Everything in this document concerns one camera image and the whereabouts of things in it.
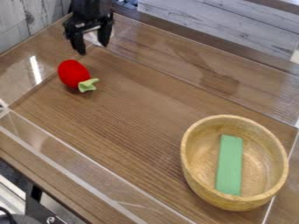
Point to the black table frame leg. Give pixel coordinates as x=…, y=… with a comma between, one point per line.
x=36, y=210

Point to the red plush strawberry toy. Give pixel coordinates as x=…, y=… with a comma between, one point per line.
x=75, y=76

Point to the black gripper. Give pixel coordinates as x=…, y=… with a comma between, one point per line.
x=90, y=14

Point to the wooden oval bowl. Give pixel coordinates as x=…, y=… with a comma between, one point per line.
x=265, y=161

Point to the green rectangular block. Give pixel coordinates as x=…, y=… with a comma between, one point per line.
x=230, y=165

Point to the clear acrylic tray wall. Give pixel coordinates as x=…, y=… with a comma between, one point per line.
x=82, y=184

